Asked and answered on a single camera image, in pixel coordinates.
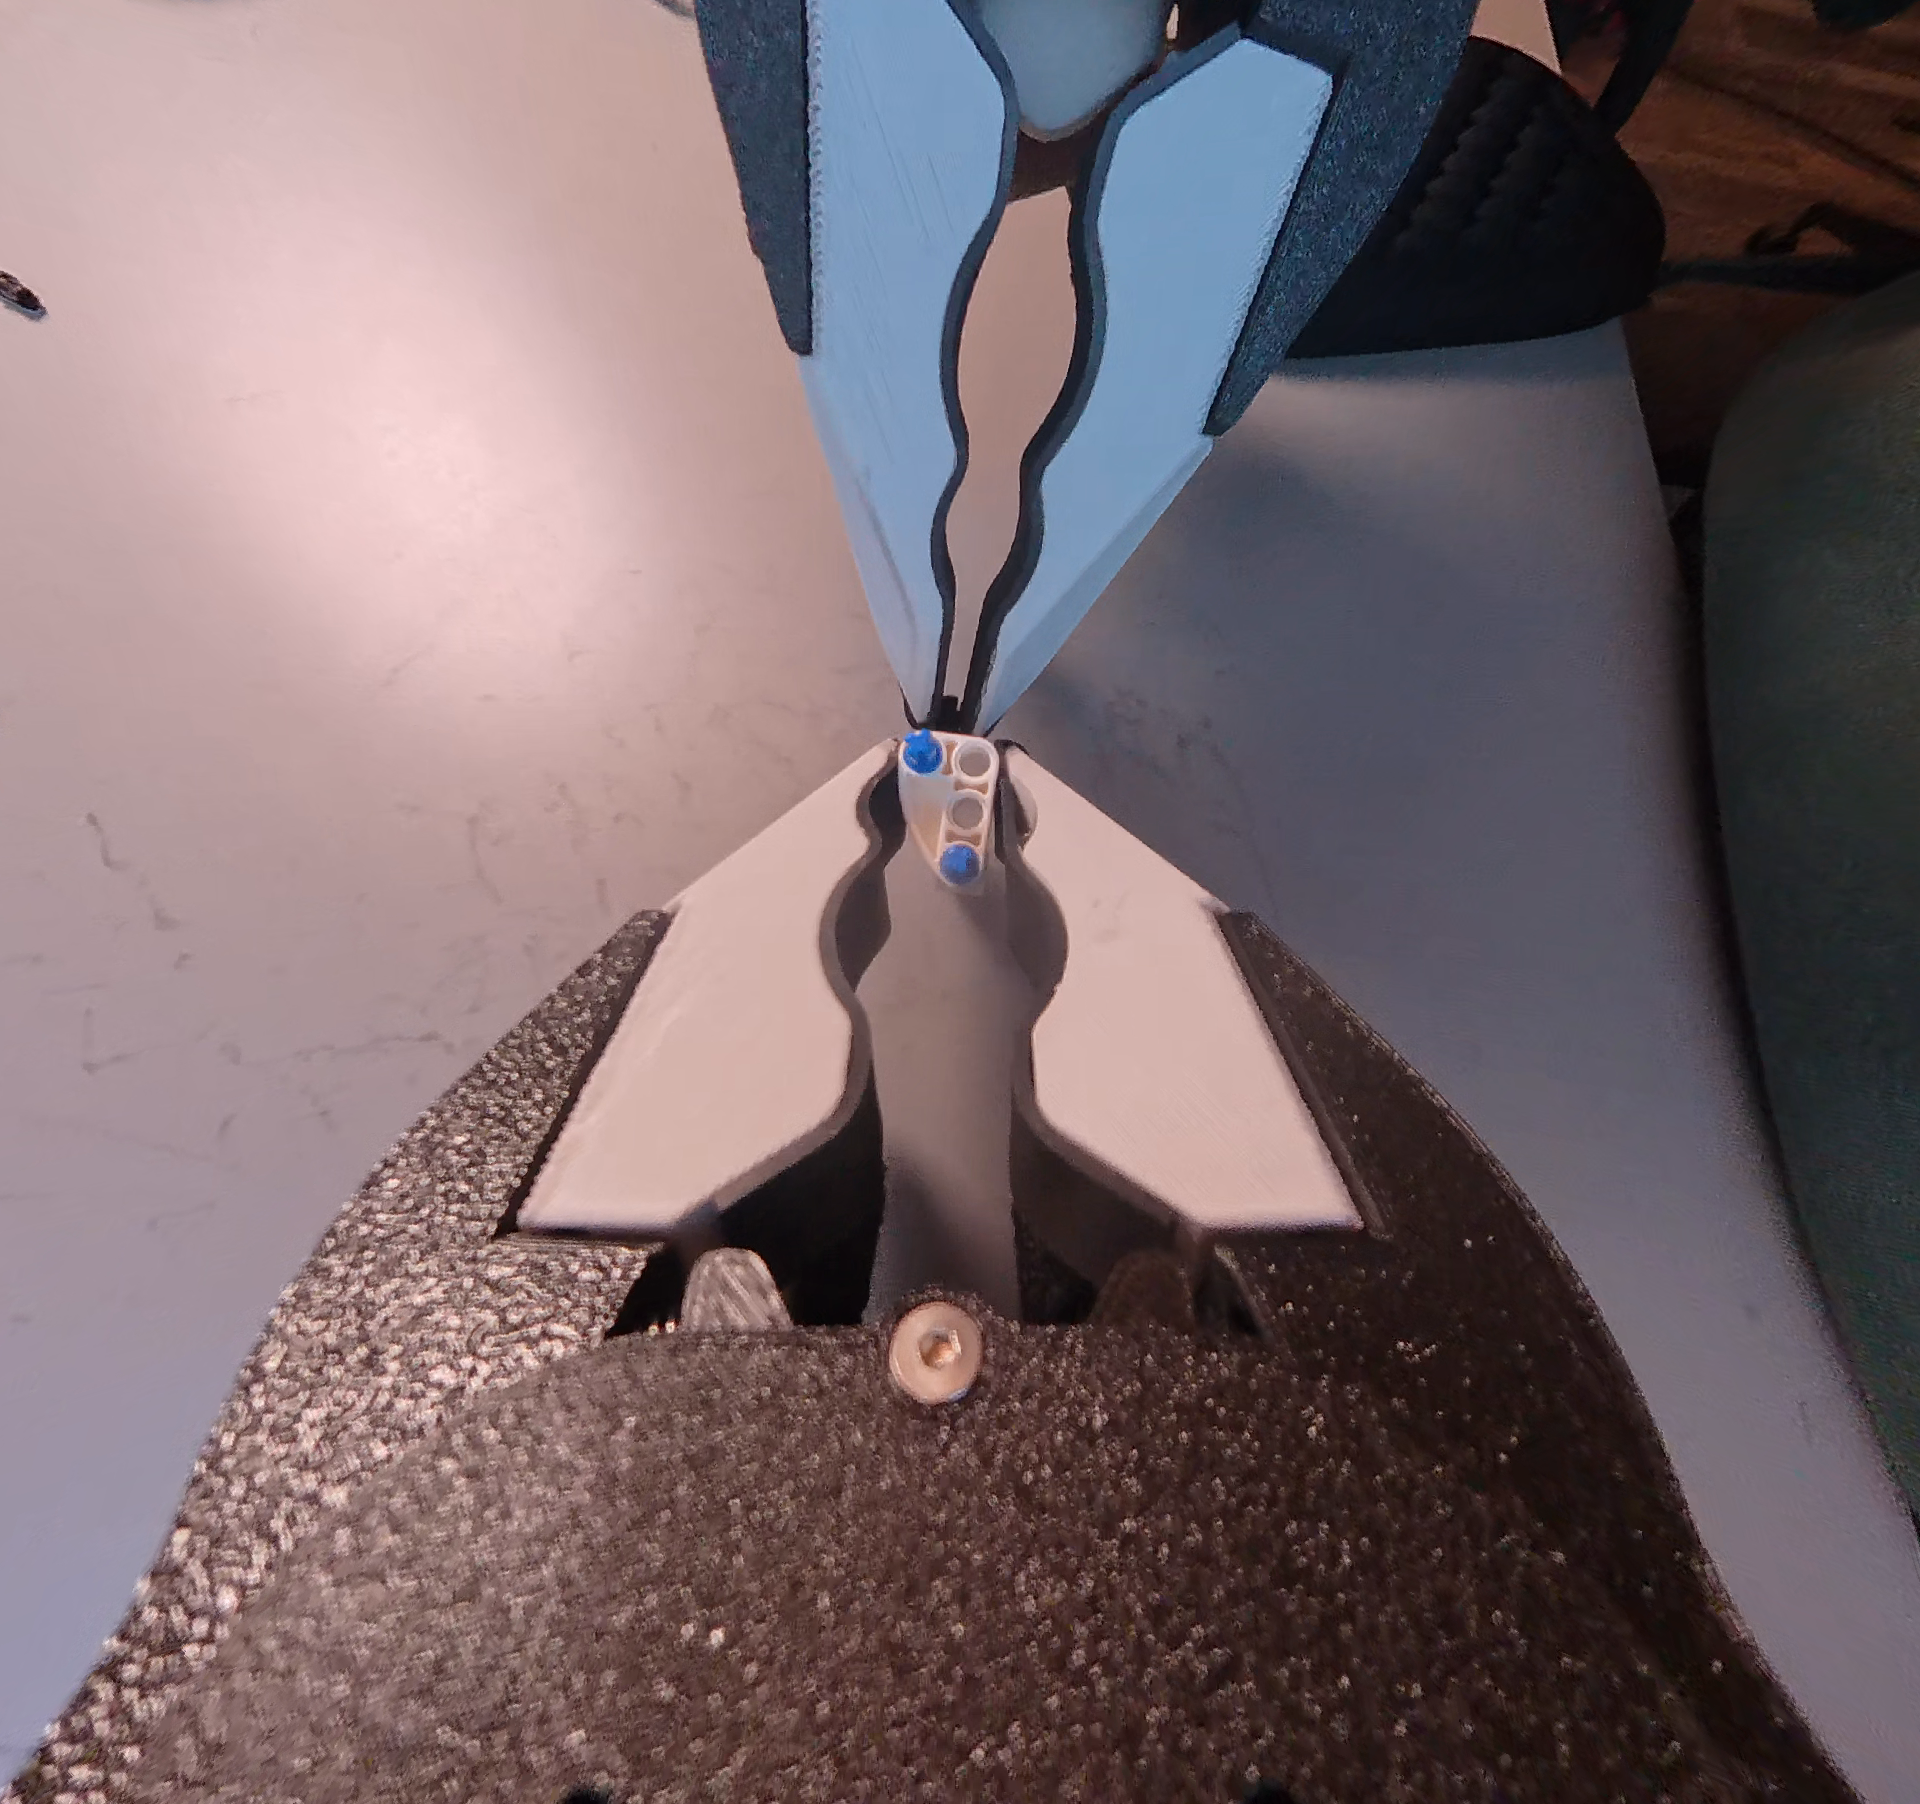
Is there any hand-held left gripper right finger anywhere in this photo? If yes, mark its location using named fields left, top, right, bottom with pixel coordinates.
left=996, top=741, right=1363, bottom=1244

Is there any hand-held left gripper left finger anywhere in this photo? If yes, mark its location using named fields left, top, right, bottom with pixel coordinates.
left=518, top=745, right=901, bottom=1244

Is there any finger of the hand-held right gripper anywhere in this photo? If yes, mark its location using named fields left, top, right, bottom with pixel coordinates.
left=804, top=0, right=1006, bottom=725
left=966, top=30, right=1341, bottom=733

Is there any white lego panel piece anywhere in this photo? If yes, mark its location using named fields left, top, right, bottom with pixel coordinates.
left=895, top=732, right=1004, bottom=897

